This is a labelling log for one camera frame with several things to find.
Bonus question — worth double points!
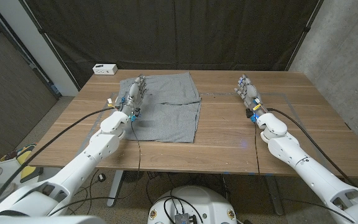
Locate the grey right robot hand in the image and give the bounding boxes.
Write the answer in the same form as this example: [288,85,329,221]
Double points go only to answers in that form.
[234,73,266,118]

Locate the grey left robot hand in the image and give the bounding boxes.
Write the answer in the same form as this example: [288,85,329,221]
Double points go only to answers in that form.
[119,73,149,119]

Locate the gray shorts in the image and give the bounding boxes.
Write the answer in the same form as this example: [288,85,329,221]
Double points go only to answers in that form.
[116,72,202,144]

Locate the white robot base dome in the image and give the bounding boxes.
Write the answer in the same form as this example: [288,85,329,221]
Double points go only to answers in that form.
[147,185,237,224]

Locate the white power strip box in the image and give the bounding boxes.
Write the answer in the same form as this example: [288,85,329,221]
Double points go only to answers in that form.
[92,63,119,76]

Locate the black backdrop curtain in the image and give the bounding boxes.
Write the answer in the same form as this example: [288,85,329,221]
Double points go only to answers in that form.
[23,0,324,90]

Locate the black round fan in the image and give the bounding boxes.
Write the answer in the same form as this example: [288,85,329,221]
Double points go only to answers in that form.
[122,170,145,184]

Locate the black backdrop stand pole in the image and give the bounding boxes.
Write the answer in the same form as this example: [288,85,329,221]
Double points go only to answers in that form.
[285,0,324,72]
[19,0,82,91]

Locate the white table leg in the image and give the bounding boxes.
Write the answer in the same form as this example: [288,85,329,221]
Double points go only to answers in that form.
[106,170,125,208]

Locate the grey table leg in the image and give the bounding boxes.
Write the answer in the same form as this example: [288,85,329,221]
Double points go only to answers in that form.
[264,175,285,216]

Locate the yellow and black item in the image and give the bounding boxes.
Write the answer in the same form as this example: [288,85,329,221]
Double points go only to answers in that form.
[16,143,45,183]

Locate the grey electronics module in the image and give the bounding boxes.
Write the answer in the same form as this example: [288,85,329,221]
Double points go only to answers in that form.
[174,213,198,224]

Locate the white floor box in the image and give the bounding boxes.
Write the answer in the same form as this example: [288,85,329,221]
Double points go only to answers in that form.
[0,158,23,206]

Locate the thin black left wrist cable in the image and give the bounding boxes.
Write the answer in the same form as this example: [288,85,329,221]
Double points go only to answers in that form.
[48,119,142,217]

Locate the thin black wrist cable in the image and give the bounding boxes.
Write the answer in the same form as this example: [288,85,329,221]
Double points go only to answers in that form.
[48,119,142,217]
[253,121,261,177]

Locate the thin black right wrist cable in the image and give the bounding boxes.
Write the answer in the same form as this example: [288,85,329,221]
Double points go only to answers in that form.
[253,121,261,177]

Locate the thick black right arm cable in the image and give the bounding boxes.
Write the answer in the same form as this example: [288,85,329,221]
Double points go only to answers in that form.
[265,107,356,187]

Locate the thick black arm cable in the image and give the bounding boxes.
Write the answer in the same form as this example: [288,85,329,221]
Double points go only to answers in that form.
[0,106,119,211]
[265,107,356,187]

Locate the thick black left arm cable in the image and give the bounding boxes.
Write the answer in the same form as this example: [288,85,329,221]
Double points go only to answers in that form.
[0,106,119,211]

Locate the black door frame rail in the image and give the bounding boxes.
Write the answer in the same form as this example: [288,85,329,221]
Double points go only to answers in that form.
[0,1,62,99]

